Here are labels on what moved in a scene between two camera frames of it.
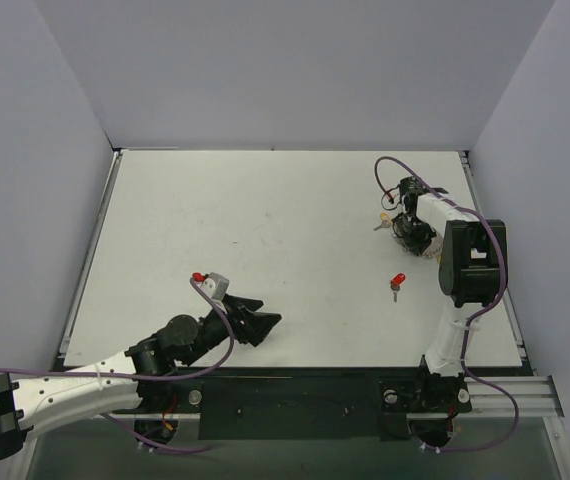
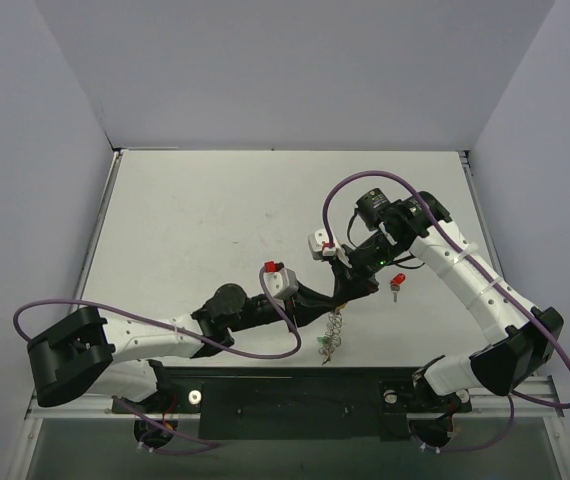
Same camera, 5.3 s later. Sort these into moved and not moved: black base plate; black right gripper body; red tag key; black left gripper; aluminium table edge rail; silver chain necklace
Moved: silver chain necklace; black right gripper body; black left gripper
Not moved: red tag key; black base plate; aluminium table edge rail
